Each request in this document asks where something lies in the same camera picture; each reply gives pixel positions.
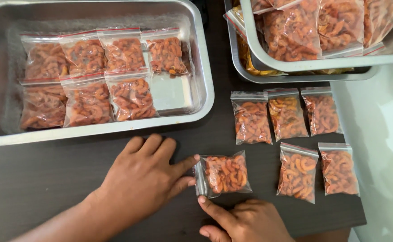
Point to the person's right hand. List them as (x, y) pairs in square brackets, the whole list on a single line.
[(253, 225)]

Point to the person's left hand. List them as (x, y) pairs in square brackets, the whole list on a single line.
[(139, 181)]

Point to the clear orange snack bag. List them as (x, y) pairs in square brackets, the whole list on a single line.
[(322, 112), (297, 174), (287, 116), (225, 174), (252, 121), (339, 171)]

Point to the group of orange snack packets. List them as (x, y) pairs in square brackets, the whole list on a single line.
[(88, 84)]

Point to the yellow snack bag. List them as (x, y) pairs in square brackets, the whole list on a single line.
[(250, 62)]

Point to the large steel tray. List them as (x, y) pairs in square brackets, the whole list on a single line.
[(1, 67)]

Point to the red-sealed clear bag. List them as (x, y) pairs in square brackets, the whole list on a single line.
[(237, 18)]

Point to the big orange snack bag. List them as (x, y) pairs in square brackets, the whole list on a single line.
[(292, 33), (260, 5), (339, 27), (379, 18)]

